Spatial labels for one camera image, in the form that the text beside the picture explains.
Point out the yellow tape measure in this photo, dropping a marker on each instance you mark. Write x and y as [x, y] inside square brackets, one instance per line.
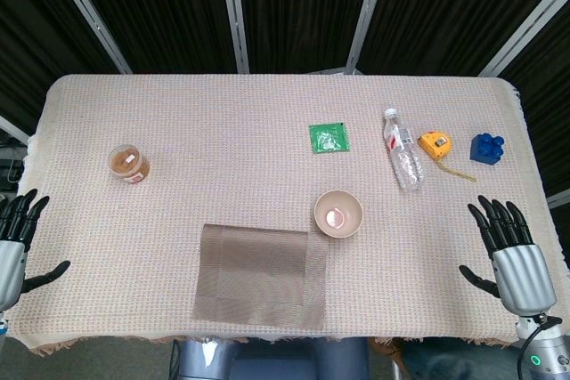
[434, 144]

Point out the clear plastic water bottle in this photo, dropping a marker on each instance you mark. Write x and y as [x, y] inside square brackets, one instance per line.
[404, 153]

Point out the beige woven tablecloth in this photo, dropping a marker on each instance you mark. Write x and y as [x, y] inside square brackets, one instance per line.
[222, 131]

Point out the blue-grey robot torso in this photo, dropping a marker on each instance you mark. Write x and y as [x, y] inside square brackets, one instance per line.
[267, 362]

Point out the clear jar of rubber bands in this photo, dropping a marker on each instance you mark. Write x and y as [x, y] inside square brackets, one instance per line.
[128, 164]

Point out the metal table leg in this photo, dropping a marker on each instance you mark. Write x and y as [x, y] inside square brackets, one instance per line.
[396, 362]

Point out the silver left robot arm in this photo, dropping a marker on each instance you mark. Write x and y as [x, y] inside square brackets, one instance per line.
[2, 326]

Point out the black and silver left hand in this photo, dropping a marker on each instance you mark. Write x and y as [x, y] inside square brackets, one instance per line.
[11, 264]

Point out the green foil sachet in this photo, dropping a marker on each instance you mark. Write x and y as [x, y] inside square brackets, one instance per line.
[329, 138]

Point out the grey screen frame post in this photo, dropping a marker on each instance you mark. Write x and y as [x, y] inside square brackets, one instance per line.
[234, 10]
[560, 197]
[89, 13]
[366, 10]
[11, 127]
[525, 21]

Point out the dark curtain screen panel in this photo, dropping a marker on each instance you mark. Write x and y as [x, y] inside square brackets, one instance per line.
[26, 42]
[169, 10]
[445, 10]
[548, 86]
[298, 10]

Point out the beige bowl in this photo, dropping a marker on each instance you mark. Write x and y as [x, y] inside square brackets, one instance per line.
[338, 215]

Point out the brown woven placemat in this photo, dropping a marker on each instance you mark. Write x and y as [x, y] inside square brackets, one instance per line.
[263, 277]

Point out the black and silver right hand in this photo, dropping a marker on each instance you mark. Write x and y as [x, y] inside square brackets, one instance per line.
[525, 277]

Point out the blue toy brick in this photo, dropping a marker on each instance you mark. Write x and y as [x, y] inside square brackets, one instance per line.
[485, 151]

